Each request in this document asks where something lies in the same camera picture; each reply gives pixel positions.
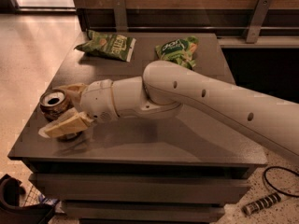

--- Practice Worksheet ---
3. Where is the grey drawer cabinet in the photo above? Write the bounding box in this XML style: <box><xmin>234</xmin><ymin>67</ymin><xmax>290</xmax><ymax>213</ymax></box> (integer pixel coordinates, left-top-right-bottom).
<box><xmin>7</xmin><ymin>32</ymin><xmax>269</xmax><ymax>224</ymax></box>

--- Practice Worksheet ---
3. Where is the dark bin at corner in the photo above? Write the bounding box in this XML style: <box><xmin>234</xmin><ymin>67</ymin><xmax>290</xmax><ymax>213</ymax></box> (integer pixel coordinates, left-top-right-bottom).
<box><xmin>0</xmin><ymin>175</ymin><xmax>54</xmax><ymax>224</ymax></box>

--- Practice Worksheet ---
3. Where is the left metal bracket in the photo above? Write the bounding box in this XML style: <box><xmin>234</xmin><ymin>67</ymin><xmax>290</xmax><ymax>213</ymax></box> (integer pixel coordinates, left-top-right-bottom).
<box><xmin>112</xmin><ymin>0</ymin><xmax>128</xmax><ymax>32</ymax></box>

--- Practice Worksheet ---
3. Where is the right metal bracket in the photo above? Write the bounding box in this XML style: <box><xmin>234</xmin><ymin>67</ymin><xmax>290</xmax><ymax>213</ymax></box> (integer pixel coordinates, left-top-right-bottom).
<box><xmin>245</xmin><ymin>0</ymin><xmax>273</xmax><ymax>44</ymax></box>

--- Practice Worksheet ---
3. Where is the orange soda can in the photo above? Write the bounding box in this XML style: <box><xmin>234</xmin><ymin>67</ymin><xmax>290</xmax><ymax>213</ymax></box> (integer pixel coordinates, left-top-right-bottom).
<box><xmin>39</xmin><ymin>89</ymin><xmax>82</xmax><ymax>142</ymax></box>

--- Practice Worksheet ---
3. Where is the black white striped tube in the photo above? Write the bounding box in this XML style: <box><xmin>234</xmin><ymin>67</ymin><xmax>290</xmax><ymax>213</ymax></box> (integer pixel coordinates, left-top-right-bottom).
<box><xmin>241</xmin><ymin>193</ymin><xmax>281</xmax><ymax>216</ymax></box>

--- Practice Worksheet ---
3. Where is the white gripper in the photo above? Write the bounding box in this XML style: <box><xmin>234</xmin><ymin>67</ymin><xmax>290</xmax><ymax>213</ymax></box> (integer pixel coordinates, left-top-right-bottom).
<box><xmin>38</xmin><ymin>79</ymin><xmax>118</xmax><ymax>138</ymax></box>

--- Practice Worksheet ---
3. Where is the crumpled green snack bag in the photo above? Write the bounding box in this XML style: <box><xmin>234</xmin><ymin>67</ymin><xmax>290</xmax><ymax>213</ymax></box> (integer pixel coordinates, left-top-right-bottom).
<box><xmin>155</xmin><ymin>35</ymin><xmax>199</xmax><ymax>70</ymax></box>

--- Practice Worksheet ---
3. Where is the green Kettle chip bag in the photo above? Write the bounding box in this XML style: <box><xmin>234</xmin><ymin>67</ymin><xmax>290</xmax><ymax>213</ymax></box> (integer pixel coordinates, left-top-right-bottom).
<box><xmin>75</xmin><ymin>30</ymin><xmax>135</xmax><ymax>62</ymax></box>

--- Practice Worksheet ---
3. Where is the black cable on floor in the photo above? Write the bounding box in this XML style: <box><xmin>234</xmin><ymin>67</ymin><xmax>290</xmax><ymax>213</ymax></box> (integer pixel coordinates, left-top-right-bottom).
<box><xmin>262</xmin><ymin>166</ymin><xmax>299</xmax><ymax>199</ymax></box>

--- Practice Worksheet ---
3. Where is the metal bracket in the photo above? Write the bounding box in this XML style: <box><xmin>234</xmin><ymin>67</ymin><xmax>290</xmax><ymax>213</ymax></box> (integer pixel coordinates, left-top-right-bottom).
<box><xmin>245</xmin><ymin>0</ymin><xmax>273</xmax><ymax>44</ymax></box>
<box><xmin>112</xmin><ymin>0</ymin><xmax>128</xmax><ymax>32</ymax></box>

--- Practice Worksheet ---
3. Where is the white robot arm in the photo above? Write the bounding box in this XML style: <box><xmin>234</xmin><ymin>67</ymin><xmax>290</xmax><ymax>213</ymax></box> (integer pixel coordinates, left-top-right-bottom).
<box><xmin>39</xmin><ymin>61</ymin><xmax>299</xmax><ymax>163</ymax></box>

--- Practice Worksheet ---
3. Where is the wooden counter shelf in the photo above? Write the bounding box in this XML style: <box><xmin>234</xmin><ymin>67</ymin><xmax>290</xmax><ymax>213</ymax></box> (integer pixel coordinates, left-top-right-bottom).
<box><xmin>73</xmin><ymin>0</ymin><xmax>299</xmax><ymax>48</ymax></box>

